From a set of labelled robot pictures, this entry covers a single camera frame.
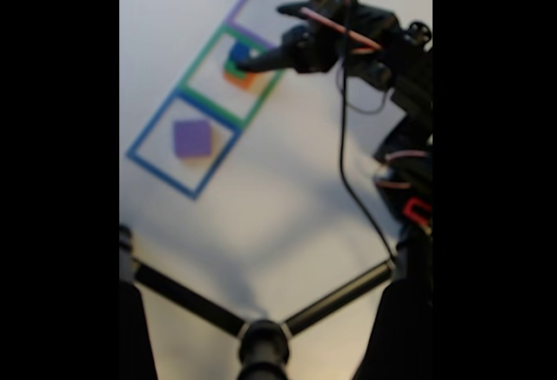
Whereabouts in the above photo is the purple block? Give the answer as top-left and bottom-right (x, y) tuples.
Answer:
(172, 118), (212, 158)

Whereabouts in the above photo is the small blue cube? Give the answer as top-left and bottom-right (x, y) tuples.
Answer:
(229, 42), (252, 64)

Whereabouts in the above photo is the orange block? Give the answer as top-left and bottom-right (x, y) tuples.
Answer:
(222, 69), (265, 90)

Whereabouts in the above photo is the red clamp part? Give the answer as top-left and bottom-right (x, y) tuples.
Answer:
(402, 197), (433, 224)

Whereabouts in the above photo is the black camera cable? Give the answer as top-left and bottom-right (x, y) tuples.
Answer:
(338, 31), (398, 263)

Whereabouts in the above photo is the purple tape square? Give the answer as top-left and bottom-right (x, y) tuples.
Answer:
(224, 0), (308, 50)

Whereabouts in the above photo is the green tape square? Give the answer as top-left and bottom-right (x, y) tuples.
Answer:
(178, 23), (286, 131)

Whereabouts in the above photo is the blue tape square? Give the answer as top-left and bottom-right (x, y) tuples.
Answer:
(124, 87), (243, 202)

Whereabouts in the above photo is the black tripod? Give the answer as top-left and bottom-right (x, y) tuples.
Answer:
(119, 223), (433, 380)

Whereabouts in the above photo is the green cube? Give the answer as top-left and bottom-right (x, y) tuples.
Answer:
(223, 56), (245, 77)

